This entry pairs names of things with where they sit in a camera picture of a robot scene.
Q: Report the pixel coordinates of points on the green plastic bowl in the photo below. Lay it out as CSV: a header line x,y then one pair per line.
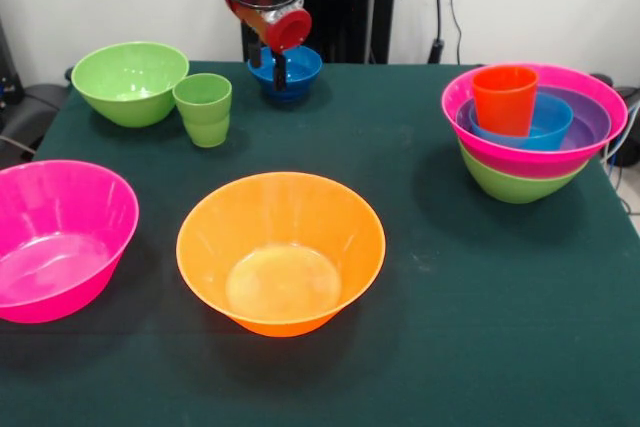
x,y
130,77
520,189

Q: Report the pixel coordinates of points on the orange plastic bowl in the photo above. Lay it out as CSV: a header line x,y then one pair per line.
x,y
280,207

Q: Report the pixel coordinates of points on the purple plastic bowl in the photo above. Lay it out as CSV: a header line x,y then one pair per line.
x,y
590,122

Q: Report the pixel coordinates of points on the dark green tablecloth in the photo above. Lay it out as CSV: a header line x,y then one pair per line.
x,y
450,322

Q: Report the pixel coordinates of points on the dark blue bowl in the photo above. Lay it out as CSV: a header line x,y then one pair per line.
x,y
300,72

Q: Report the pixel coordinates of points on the green plastic cup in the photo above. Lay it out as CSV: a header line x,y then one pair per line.
x,y
205,122

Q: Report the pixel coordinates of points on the pink plastic bowl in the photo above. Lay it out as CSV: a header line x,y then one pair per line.
x,y
60,227
575,82

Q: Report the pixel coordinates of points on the translucent blue bowl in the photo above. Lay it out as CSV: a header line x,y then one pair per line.
x,y
550,122

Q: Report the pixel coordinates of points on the black equipment box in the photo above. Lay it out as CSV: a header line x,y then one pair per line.
x,y
7,67

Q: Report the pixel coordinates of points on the orange-red plastic cup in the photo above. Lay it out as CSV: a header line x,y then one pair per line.
x,y
505,102

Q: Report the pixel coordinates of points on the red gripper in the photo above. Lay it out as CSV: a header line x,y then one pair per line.
x,y
287,31

